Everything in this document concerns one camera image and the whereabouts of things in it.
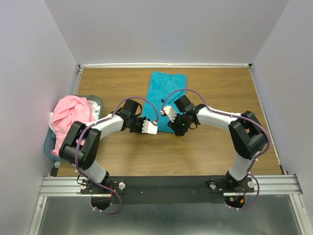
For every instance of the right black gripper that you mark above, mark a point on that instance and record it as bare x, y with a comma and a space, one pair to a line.
178, 131

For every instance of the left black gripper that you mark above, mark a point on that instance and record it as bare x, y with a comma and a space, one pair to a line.
140, 130

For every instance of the teal t shirt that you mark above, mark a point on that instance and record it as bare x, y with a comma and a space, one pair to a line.
161, 85

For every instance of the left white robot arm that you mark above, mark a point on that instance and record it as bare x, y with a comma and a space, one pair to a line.
80, 146

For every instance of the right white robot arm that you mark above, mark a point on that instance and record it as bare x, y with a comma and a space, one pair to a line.
249, 138

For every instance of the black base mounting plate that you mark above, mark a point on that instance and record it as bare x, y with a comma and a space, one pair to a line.
177, 189

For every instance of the pink t shirt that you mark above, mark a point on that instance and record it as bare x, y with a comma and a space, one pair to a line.
68, 110

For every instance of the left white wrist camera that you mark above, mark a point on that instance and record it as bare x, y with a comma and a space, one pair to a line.
149, 128

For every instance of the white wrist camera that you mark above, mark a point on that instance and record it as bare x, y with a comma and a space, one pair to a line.
149, 128
170, 112

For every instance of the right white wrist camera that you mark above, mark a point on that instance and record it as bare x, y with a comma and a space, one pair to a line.
170, 112

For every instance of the aluminium rail frame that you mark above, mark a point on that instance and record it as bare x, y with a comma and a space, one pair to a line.
54, 186

